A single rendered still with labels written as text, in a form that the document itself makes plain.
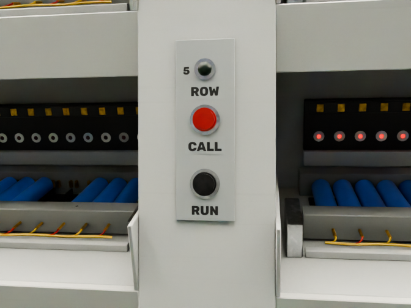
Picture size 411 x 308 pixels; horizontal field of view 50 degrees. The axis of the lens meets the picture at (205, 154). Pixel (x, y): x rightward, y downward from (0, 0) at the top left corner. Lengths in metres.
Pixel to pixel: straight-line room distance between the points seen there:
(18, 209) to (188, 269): 0.18
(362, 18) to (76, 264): 0.27
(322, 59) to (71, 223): 0.25
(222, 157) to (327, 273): 0.11
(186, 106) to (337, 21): 0.11
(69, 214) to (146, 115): 0.14
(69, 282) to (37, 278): 0.03
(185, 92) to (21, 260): 0.19
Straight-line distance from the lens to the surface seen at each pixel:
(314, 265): 0.35
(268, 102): 0.30
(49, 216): 0.41
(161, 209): 0.31
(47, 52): 0.35
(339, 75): 0.51
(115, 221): 0.39
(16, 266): 0.38
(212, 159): 0.30
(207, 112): 0.29
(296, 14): 0.31
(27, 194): 0.47
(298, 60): 0.31
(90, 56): 0.34
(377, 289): 0.33
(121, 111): 0.48
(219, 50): 0.30
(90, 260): 0.37
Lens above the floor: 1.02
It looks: level
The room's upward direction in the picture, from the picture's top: straight up
